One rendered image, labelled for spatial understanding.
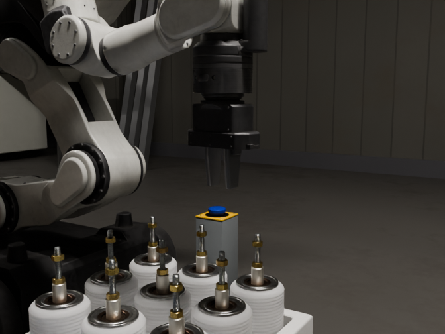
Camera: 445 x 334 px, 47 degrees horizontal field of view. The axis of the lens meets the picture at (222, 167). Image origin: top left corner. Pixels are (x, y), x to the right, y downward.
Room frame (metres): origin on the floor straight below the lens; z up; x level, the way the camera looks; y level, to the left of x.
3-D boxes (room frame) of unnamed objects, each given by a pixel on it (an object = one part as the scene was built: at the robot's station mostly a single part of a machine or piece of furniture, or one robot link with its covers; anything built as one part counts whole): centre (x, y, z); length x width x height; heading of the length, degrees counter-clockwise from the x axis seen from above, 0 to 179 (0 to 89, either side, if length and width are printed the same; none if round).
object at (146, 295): (0.82, 0.10, 0.25); 0.08 x 0.08 x 0.01
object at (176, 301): (0.66, 0.06, 0.30); 0.01 x 0.01 x 0.08
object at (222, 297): (0.76, 0.00, 0.26); 0.02 x 0.02 x 0.03
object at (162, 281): (0.82, 0.10, 0.26); 0.02 x 0.02 x 0.03
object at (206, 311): (0.76, 0.00, 0.25); 0.08 x 0.08 x 0.01
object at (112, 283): (0.72, 0.16, 0.30); 0.01 x 0.01 x 0.08
